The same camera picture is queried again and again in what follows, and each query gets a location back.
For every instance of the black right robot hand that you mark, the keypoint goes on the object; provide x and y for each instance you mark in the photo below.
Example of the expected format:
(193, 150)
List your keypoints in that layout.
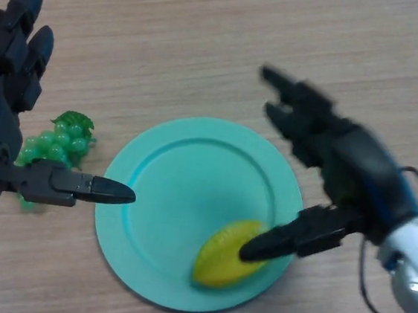
(362, 161)

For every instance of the yellow starfruit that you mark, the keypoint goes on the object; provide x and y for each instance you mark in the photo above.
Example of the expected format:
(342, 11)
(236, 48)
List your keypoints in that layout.
(220, 262)

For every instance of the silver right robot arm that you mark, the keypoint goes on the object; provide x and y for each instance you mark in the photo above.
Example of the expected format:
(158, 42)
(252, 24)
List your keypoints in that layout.
(408, 252)

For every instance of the green round plate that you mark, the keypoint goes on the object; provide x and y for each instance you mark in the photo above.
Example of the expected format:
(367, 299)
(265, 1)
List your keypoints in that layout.
(174, 198)

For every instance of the green grape bunch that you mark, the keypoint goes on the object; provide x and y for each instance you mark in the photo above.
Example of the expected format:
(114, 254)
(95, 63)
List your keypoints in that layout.
(57, 140)

